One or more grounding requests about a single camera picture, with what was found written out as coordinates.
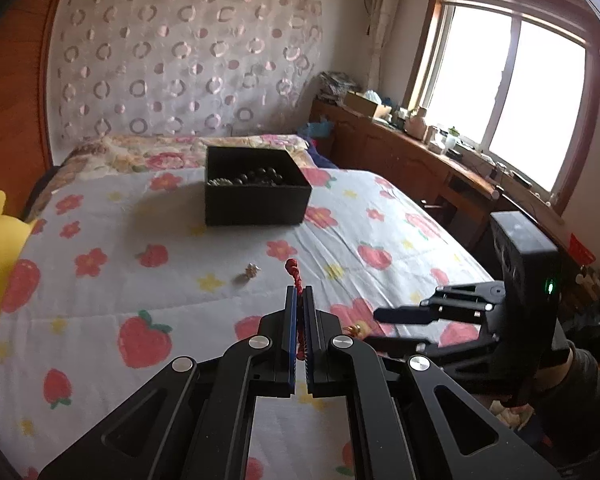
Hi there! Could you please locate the cardboard box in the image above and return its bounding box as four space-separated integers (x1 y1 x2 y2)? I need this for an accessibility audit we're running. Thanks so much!
342 91 381 118

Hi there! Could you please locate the pale window curtain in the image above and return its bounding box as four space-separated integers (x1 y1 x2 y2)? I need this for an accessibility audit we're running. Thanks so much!
367 0 406 93

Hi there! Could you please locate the black jewelry box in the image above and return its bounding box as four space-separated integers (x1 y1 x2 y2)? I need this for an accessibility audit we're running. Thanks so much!
204 145 312 227

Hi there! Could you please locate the black bead bracelet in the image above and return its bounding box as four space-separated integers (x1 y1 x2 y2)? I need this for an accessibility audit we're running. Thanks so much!
232 169 286 187

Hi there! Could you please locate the wooden cabinet counter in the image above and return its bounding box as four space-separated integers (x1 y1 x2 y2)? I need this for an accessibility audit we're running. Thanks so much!
310 100 596 281

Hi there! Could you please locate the wooden framed window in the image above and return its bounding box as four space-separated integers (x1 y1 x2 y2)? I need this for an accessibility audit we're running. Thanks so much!
405 0 600 211

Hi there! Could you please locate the pink kettle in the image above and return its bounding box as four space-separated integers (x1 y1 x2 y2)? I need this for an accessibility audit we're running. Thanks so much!
405 108 428 138

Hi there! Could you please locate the stack of papers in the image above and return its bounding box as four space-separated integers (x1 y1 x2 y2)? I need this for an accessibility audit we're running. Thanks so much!
317 71 358 103

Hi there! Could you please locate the floral quilt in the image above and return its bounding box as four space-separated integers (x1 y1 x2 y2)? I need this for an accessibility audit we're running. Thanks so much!
62 134 311 181

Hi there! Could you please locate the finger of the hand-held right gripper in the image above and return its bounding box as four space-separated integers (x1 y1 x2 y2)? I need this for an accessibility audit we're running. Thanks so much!
364 327 503 396
373 282 506 327

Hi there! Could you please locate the yellow plush toy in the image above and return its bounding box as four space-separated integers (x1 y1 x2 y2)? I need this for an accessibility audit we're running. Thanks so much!
0 189 35 368

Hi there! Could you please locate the red braided cord bracelet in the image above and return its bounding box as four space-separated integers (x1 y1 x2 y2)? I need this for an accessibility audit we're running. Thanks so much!
285 258 308 361

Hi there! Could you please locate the strawberry flower bed sheet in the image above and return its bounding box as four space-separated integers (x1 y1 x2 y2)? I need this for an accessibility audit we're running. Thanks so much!
0 165 496 480

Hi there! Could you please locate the circle patterned wall curtain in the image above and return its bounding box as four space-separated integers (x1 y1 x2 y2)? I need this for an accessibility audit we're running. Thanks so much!
55 0 326 143

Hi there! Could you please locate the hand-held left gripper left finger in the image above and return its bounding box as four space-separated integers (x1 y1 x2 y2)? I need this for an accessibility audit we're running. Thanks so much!
37 285 301 480

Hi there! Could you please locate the person's right forearm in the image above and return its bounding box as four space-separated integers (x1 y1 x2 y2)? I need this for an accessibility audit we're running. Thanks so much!
530 320 600 480

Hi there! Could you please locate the wooden wardrobe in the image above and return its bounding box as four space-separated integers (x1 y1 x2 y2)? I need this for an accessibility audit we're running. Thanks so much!
0 0 76 221

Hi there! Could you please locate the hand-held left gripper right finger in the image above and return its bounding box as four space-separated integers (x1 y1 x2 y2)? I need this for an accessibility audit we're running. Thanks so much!
302 285 561 480

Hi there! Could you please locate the blue plastic bag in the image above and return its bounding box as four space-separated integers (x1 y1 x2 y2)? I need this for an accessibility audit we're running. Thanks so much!
300 116 335 140

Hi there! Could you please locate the red paper bag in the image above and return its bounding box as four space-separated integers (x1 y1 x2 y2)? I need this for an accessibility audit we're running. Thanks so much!
570 234 598 263

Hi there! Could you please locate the dark blue blanket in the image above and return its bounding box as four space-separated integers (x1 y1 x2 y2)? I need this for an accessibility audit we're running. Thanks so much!
307 137 338 168

